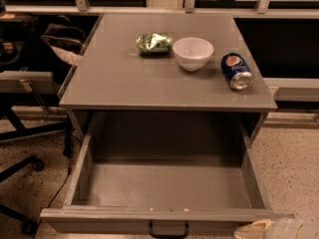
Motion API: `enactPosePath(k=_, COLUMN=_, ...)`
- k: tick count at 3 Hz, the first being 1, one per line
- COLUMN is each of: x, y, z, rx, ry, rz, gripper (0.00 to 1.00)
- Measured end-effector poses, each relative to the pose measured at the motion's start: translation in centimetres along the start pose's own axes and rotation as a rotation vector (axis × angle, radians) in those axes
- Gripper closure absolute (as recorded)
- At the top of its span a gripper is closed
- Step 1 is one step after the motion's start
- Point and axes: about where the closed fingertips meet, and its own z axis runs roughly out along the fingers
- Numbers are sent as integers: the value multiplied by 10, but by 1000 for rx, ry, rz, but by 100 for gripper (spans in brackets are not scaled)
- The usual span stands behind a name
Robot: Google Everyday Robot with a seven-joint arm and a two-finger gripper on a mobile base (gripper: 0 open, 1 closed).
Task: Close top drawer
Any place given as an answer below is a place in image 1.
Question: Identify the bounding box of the grey top drawer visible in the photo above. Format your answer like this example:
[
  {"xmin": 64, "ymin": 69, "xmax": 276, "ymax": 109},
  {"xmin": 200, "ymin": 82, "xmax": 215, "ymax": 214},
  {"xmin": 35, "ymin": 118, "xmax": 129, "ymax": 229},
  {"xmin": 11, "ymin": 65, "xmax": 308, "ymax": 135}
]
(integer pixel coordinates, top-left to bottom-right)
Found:
[{"xmin": 40, "ymin": 111, "xmax": 297, "ymax": 239}]

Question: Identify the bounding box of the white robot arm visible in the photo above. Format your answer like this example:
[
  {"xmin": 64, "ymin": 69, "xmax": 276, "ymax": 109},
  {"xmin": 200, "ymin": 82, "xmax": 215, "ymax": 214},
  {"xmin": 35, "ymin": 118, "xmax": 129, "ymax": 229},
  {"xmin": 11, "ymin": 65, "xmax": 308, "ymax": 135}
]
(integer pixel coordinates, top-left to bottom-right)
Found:
[{"xmin": 233, "ymin": 218, "xmax": 319, "ymax": 239}]

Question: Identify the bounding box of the blue pepsi can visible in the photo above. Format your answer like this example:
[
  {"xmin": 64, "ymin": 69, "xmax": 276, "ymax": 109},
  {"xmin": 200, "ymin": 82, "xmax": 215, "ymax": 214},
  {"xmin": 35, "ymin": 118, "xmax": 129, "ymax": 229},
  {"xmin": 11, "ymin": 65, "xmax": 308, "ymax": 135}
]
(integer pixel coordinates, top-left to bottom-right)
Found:
[{"xmin": 221, "ymin": 53, "xmax": 252, "ymax": 91}]

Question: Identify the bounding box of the white bowl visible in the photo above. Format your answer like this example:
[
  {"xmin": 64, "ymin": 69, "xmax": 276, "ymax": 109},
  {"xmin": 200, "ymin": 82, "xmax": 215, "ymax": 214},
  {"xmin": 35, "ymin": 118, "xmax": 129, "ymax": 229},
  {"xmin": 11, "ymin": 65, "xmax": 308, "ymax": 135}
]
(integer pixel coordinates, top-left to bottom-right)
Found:
[{"xmin": 172, "ymin": 37, "xmax": 214, "ymax": 72}]

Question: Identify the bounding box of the crumpled green chip bag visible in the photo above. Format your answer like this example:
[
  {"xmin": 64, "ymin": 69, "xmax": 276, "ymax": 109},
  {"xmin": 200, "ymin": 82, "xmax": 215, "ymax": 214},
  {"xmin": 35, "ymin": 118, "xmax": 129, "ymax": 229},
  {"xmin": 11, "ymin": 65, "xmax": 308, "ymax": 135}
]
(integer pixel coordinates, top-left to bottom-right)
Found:
[{"xmin": 137, "ymin": 32, "xmax": 172, "ymax": 56}]

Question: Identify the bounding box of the metal window railing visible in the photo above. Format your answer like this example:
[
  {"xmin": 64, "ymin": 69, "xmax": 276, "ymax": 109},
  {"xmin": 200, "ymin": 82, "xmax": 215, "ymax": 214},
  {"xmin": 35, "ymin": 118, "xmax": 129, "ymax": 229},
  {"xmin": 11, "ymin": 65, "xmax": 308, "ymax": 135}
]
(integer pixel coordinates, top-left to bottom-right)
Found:
[{"xmin": 0, "ymin": 0, "xmax": 319, "ymax": 18}]

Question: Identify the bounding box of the dark jacket on chair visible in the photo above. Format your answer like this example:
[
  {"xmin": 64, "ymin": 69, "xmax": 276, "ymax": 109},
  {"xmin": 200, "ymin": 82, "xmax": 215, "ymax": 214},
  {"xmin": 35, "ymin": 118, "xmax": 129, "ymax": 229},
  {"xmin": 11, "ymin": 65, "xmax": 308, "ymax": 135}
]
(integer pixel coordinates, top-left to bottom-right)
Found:
[{"xmin": 39, "ymin": 14, "xmax": 88, "ymax": 85}]

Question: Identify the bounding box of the grey side desk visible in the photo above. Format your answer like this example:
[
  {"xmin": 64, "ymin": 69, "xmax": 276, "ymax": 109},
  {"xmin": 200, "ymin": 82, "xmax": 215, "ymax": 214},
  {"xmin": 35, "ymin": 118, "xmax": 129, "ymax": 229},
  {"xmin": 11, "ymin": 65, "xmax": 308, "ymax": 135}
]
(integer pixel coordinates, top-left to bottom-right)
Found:
[{"xmin": 0, "ymin": 71, "xmax": 60, "ymax": 94}]

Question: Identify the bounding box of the black top drawer handle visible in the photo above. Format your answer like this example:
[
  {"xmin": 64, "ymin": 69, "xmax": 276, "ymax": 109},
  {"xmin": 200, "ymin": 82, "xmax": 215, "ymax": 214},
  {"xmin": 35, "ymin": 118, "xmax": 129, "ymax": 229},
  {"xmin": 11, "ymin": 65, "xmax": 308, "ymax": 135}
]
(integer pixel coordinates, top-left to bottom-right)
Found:
[{"xmin": 149, "ymin": 222, "xmax": 189, "ymax": 239}]

